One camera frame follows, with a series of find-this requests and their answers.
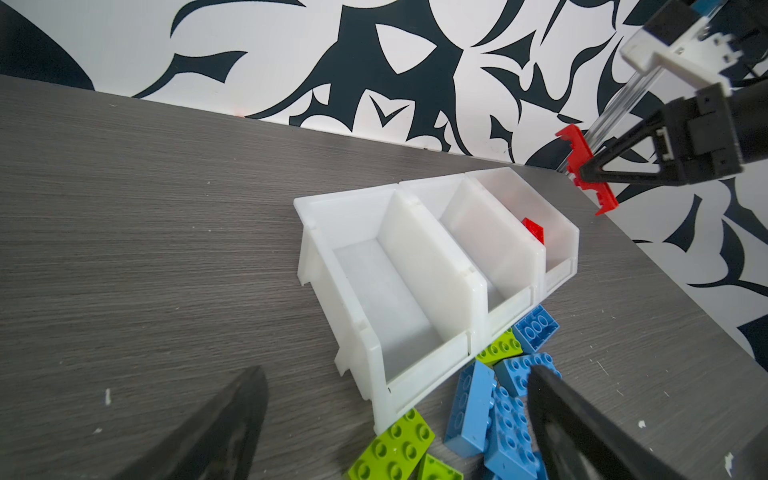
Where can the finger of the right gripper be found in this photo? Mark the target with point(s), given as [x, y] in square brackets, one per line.
[648, 153]

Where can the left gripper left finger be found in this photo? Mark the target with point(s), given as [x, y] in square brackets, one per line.
[218, 441]

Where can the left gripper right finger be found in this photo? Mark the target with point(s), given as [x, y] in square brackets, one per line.
[577, 441]

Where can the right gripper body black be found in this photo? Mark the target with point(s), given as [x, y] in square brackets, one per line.
[712, 135]

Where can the red lego brick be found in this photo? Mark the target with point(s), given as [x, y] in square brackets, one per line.
[535, 229]
[579, 167]

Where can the blue lego brick large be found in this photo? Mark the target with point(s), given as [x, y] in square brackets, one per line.
[469, 418]

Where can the green lego brick by bin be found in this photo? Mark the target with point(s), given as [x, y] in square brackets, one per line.
[504, 347]

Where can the green lego brick middle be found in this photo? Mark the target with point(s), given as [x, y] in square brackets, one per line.
[431, 468]

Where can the green lego brick upper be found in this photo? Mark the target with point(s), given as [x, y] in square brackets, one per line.
[396, 452]

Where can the white three-compartment bin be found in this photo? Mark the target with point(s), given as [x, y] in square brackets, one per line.
[416, 278]

